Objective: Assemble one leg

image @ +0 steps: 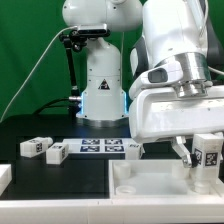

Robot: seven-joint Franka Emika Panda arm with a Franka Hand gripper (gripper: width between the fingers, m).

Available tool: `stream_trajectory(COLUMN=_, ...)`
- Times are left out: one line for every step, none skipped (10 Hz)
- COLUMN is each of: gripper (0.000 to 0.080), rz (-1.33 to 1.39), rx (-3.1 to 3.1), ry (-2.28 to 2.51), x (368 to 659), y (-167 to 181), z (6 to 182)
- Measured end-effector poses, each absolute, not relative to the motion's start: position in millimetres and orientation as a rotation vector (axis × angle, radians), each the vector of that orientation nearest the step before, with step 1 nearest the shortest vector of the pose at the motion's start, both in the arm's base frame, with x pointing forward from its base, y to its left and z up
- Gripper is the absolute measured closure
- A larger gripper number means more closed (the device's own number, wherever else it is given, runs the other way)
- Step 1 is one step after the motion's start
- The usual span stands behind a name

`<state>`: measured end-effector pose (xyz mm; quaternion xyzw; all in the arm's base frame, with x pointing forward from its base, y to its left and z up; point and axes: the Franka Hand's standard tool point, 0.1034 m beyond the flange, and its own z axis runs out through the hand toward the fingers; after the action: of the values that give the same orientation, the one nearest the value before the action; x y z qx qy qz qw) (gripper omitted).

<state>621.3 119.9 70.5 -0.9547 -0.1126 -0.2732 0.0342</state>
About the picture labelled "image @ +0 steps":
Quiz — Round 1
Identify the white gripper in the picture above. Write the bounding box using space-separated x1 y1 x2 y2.
129 86 224 168

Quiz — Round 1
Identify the white square tabletop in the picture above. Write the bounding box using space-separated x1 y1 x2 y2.
108 160 224 199

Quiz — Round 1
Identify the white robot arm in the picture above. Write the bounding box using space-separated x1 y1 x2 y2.
62 0 224 167

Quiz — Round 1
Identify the white base tag plate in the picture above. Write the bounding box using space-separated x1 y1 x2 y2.
63 138 132 154

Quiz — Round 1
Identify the white U-shaped obstacle fence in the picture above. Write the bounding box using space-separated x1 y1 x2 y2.
0 164 224 224

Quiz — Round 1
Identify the black cable bundle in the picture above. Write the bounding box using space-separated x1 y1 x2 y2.
33 95 83 116

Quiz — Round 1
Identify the black camera on stand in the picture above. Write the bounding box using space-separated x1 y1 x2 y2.
59 24 110 116

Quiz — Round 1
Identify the white camera cable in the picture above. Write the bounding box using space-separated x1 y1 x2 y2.
0 26 80 124

